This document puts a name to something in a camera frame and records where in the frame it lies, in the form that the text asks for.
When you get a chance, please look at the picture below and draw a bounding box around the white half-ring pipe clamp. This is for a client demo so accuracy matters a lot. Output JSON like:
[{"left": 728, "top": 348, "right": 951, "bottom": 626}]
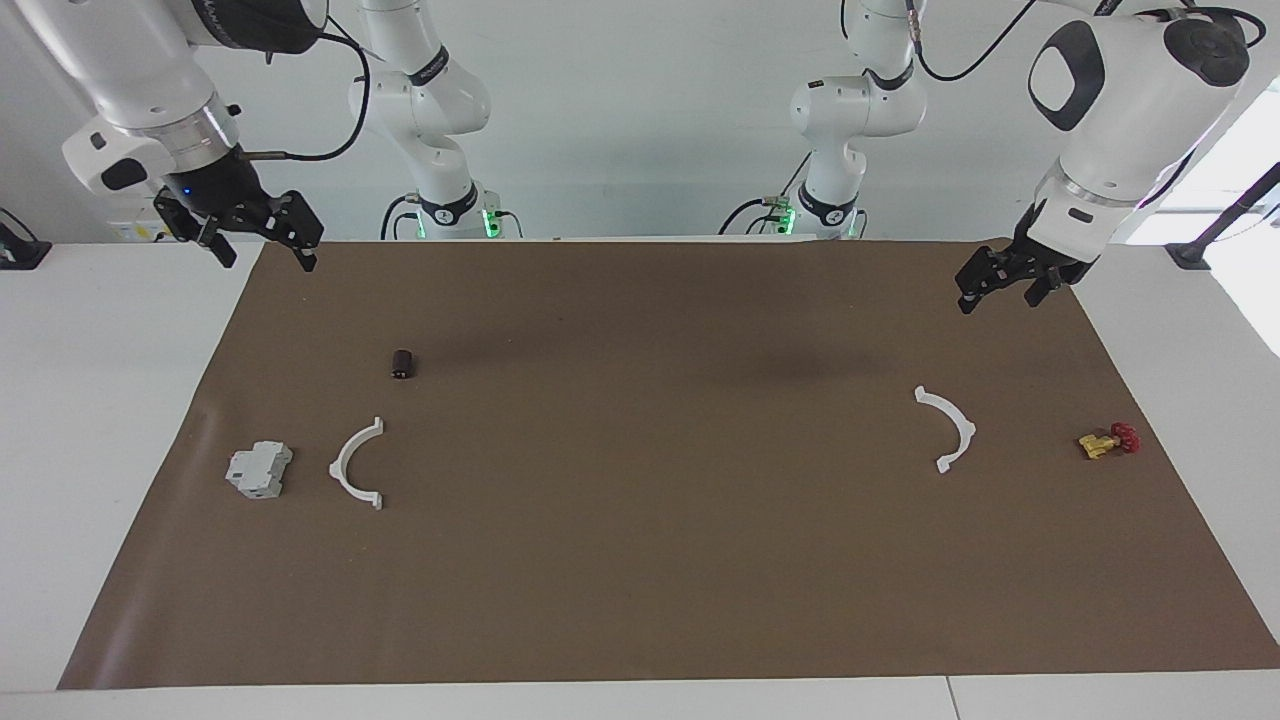
[
  {"left": 329, "top": 416, "right": 386, "bottom": 511},
  {"left": 914, "top": 385, "right": 978, "bottom": 475}
]

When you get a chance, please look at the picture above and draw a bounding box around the grey circuit breaker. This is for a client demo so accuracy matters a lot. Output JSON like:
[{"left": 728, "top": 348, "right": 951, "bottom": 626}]
[{"left": 225, "top": 441, "right": 295, "bottom": 501}]

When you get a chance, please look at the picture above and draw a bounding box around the brown table mat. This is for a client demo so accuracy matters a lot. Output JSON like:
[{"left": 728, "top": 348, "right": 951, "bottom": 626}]
[{"left": 57, "top": 238, "right": 1280, "bottom": 691}]

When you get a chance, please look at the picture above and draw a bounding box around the black base cable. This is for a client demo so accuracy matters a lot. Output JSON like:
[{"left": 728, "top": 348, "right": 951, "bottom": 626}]
[
  {"left": 718, "top": 150, "right": 813, "bottom": 237},
  {"left": 379, "top": 193, "right": 427, "bottom": 241}
]

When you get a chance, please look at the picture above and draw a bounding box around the brass valve with red handle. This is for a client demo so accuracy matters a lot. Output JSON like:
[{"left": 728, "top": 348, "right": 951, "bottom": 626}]
[{"left": 1078, "top": 422, "right": 1141, "bottom": 461}]

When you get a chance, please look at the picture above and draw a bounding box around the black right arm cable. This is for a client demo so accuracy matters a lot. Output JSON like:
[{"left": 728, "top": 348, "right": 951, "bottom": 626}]
[{"left": 240, "top": 10, "right": 373, "bottom": 163}]

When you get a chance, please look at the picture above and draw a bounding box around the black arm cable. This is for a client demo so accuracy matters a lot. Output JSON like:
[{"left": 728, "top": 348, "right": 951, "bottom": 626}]
[
  {"left": 240, "top": 10, "right": 373, "bottom": 163},
  {"left": 905, "top": 0, "right": 1269, "bottom": 201}
]

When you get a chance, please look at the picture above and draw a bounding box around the small black clamp bracket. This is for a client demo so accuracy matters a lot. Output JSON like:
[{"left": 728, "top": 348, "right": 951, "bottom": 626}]
[{"left": 0, "top": 207, "right": 53, "bottom": 271}]

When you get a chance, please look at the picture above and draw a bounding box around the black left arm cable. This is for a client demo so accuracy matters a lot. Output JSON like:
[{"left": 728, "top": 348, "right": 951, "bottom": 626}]
[{"left": 905, "top": 0, "right": 1269, "bottom": 201}]

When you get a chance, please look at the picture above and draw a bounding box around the black stand bracket with rod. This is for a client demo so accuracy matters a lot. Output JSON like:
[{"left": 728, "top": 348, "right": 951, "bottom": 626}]
[{"left": 1165, "top": 163, "right": 1280, "bottom": 272}]

